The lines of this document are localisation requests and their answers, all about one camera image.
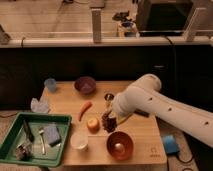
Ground orange fruit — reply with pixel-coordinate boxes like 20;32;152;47
87;117;100;133

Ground red bowl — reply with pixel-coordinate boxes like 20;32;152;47
106;131;134;161

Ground green plastic tray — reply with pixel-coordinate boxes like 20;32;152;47
0;112;72;168

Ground blue plastic cup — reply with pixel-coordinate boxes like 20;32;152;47
44;78;56;93

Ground white vertical post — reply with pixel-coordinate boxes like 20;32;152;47
91;8;101;43

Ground blue box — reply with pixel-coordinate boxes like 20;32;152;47
162;135;180;155

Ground blue sponge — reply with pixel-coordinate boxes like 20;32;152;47
44;124;61;146

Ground white cup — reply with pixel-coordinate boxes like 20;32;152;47
70;133;88;151

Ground purple bowl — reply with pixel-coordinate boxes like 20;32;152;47
74;76;96;94

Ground orange carrot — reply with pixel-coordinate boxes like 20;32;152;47
78;101;92;121

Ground wooden cutting board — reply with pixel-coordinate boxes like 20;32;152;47
41;81;167;167

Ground small metal cup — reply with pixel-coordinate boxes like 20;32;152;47
104;93;114;106

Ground black handled brush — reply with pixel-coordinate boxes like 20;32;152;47
116;110;149;125

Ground black monitor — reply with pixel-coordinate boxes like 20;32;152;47
136;0;193;31

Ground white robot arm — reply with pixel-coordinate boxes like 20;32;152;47
112;74;213;148

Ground dark purple grape bunch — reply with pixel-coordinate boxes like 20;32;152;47
102;114;117;133

